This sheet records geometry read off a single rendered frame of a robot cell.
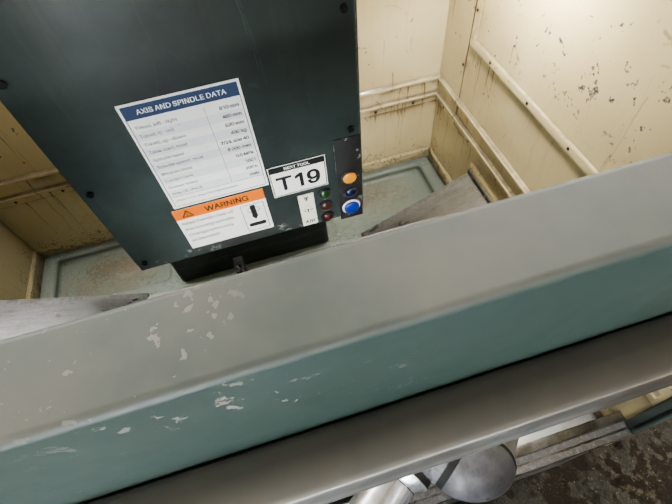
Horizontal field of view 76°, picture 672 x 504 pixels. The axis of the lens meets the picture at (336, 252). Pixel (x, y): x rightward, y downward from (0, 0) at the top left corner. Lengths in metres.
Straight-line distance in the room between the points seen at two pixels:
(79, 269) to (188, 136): 1.82
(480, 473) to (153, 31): 0.83
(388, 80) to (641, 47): 1.07
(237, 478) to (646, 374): 0.20
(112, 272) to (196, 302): 2.17
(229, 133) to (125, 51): 0.17
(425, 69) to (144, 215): 1.54
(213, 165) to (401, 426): 0.55
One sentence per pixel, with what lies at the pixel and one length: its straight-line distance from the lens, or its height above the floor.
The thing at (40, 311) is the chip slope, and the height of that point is 0.79.
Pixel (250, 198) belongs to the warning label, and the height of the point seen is 1.71.
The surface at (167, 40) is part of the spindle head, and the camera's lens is 0.59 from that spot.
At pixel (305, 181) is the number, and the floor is 1.71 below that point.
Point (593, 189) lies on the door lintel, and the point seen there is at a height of 2.12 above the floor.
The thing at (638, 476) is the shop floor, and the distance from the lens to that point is 2.56.
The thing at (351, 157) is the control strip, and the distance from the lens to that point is 0.75.
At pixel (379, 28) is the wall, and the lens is 1.88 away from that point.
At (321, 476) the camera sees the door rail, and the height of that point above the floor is 2.03.
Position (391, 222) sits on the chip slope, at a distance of 1.99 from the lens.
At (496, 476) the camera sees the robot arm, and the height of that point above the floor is 1.38.
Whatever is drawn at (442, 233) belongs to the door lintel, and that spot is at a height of 2.12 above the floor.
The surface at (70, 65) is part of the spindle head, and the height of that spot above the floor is 1.99.
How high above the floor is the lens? 2.25
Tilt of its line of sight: 55 degrees down
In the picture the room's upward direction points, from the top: 7 degrees counter-clockwise
